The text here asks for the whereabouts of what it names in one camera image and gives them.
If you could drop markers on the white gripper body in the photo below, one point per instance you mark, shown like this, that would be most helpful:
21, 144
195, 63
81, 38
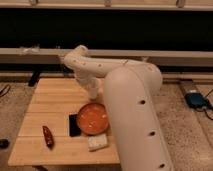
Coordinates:
85, 80

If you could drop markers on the translucent white cup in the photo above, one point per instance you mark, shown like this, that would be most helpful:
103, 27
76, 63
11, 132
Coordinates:
94, 89

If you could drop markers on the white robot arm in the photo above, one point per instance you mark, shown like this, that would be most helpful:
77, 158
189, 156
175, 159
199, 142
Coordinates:
128, 87

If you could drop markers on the orange ceramic bowl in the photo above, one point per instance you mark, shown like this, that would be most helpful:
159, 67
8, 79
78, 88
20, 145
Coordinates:
92, 119

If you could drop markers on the black rectangular block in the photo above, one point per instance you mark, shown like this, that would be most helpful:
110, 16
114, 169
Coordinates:
74, 130

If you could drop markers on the white sponge block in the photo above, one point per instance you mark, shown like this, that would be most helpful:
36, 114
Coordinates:
97, 142

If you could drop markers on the red chili pepper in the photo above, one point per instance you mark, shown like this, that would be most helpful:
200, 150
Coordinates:
48, 137

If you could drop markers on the light wooden table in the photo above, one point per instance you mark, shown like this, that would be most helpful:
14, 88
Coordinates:
54, 99

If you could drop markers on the black object on floor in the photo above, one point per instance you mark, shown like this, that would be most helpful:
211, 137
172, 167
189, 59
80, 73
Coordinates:
4, 143

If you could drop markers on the blue device on floor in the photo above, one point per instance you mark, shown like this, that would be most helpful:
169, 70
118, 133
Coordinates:
195, 100

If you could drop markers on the long white rail beam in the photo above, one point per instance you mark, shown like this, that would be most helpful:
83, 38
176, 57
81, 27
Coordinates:
161, 58

